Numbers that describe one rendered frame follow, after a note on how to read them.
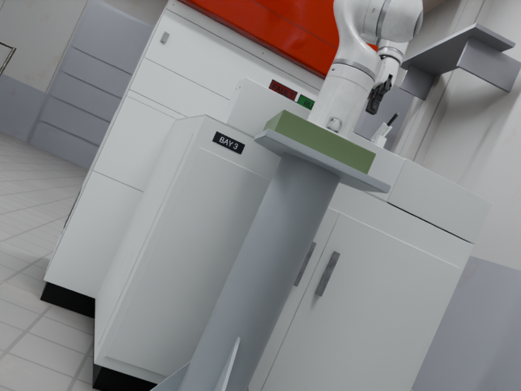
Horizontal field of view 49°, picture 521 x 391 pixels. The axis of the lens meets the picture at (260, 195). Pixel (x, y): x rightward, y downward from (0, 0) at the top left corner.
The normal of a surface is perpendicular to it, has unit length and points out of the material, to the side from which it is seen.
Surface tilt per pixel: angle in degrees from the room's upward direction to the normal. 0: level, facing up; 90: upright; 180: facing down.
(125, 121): 90
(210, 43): 90
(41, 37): 90
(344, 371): 90
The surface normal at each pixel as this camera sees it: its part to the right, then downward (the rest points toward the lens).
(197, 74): 0.27, 0.11
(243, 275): -0.49, -0.23
